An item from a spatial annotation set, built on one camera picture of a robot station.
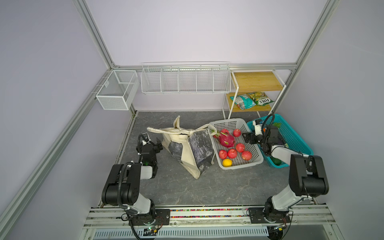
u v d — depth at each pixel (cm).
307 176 47
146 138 79
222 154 91
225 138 94
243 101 100
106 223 74
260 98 102
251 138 85
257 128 85
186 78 108
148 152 69
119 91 106
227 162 87
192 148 74
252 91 111
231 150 92
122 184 46
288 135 97
